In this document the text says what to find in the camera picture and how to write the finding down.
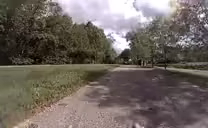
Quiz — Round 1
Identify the narrow grass strip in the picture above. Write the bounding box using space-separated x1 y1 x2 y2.
155 66 208 88

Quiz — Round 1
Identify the row of leafy trees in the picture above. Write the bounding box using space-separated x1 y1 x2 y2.
124 0 208 69

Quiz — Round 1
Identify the pale side road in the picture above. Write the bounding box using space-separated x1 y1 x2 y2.
156 65 208 79

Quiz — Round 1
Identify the grey-brown gravel path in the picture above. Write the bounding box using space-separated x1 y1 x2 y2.
11 64 208 128

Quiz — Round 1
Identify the wood of green trees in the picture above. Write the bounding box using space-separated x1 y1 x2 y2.
0 0 118 66

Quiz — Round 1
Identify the wide green grass lawn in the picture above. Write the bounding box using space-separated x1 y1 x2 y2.
0 63 120 128

